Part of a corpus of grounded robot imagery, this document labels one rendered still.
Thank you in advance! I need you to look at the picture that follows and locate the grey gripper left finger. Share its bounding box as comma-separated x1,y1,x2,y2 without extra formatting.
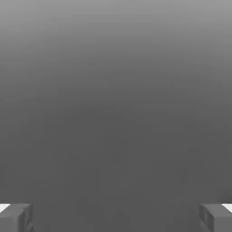
0,203,35,232

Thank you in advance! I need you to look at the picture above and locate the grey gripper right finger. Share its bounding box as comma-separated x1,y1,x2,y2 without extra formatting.
198,203,232,232

